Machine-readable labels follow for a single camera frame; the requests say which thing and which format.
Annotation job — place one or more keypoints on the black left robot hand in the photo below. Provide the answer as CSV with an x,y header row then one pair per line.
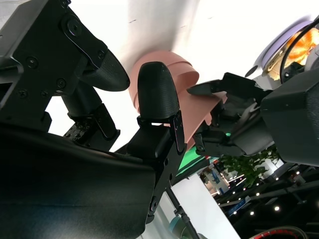
x,y
239,104

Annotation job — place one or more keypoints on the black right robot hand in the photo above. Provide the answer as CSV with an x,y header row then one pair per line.
x,y
62,179

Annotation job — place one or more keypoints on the pink plastic bowl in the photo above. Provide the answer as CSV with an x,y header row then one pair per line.
x,y
185,72
162,56
197,109

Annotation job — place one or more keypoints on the green leafy plant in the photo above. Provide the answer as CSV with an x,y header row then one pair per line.
x,y
246,169

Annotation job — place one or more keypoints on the lavender round disc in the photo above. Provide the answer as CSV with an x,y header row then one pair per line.
x,y
276,46

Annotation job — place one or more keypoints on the green panel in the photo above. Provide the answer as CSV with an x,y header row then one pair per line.
x,y
193,161

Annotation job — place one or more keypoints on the teal round object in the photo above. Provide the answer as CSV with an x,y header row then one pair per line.
x,y
175,227

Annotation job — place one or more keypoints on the black tripod pole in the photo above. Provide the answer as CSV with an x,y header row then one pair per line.
x,y
180,214

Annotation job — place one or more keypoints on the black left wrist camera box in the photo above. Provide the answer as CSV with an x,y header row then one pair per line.
x,y
294,119

